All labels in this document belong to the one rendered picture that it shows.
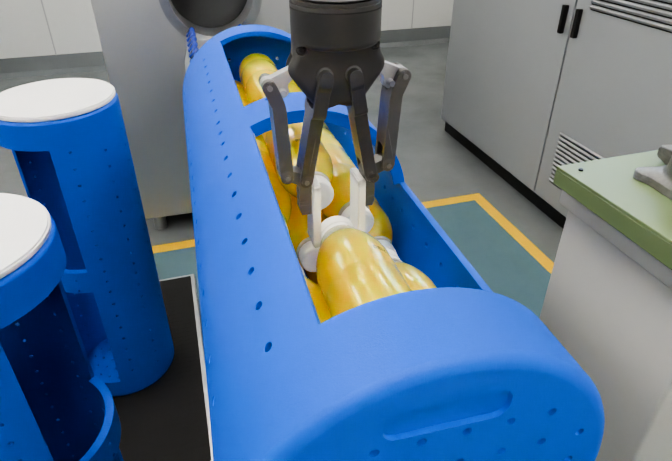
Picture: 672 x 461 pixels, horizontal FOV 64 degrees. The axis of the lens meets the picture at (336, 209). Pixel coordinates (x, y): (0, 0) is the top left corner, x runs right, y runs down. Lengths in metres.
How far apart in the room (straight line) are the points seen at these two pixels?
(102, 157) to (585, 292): 1.07
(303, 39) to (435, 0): 5.61
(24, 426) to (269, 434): 0.66
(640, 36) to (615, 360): 1.55
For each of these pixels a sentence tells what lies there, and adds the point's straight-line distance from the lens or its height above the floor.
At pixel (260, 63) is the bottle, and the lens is 0.98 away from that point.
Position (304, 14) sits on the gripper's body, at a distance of 0.43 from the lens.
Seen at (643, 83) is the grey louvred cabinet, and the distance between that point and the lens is 2.37.
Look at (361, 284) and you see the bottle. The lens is 0.43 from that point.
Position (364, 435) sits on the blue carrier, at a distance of 0.34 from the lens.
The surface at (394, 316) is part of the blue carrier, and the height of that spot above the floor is 1.23.
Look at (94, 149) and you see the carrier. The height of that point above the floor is 0.94.
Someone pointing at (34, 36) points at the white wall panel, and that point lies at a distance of 5.54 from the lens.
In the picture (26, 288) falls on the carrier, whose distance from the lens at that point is 0.84.
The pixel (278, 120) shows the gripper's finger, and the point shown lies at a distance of 0.46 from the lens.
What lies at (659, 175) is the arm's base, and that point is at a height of 1.06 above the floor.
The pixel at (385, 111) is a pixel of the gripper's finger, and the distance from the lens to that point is 0.50.
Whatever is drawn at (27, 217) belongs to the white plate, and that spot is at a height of 1.04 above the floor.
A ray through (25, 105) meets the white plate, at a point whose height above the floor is 1.04.
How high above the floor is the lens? 1.46
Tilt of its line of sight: 32 degrees down
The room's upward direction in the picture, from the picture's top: straight up
